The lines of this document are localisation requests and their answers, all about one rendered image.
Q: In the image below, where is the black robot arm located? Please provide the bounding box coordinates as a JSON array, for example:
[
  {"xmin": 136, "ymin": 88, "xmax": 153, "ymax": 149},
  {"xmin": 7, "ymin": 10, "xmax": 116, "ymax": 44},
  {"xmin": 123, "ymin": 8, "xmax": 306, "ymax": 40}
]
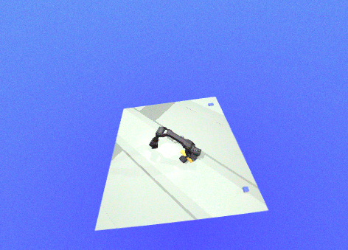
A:
[{"xmin": 149, "ymin": 126, "xmax": 201, "ymax": 162}]

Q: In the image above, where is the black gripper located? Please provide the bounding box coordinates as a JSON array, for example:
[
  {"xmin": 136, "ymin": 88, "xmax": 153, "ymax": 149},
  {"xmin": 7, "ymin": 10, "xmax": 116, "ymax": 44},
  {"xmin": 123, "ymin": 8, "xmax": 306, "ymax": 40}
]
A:
[{"xmin": 179, "ymin": 151, "xmax": 192, "ymax": 164}]

